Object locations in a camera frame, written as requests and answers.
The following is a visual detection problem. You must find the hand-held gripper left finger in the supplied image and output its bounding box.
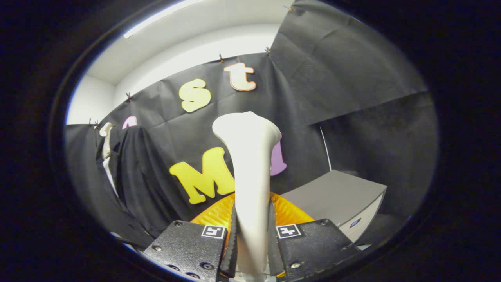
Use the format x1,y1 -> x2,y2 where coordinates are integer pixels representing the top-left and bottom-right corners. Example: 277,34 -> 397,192
143,193 -> 238,280

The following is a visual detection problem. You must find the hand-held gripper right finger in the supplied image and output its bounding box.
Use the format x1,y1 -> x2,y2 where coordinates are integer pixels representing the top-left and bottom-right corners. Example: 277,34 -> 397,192
267,192 -> 360,280

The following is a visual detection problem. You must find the black suit jacket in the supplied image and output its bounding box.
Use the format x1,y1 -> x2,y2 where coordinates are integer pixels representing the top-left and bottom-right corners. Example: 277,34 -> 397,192
96,125 -> 188,245

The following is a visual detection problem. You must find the white garment steamer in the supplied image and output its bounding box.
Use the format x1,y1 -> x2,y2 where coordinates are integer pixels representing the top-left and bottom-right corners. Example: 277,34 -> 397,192
212,111 -> 281,282

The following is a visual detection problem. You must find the white shirt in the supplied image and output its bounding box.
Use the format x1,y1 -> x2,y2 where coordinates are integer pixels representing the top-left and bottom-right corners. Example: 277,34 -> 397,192
103,157 -> 119,197

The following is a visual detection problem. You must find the white clothes hanger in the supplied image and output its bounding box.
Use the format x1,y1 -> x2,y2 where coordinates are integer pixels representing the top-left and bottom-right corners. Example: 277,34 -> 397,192
99,122 -> 115,161

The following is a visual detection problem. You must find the grey cabinet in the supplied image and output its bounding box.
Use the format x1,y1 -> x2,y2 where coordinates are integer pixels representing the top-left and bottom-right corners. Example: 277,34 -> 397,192
280,169 -> 388,243

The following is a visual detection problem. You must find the black backdrop cloth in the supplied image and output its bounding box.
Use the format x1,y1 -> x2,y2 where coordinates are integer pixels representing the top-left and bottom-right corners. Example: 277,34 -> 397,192
65,0 -> 439,251

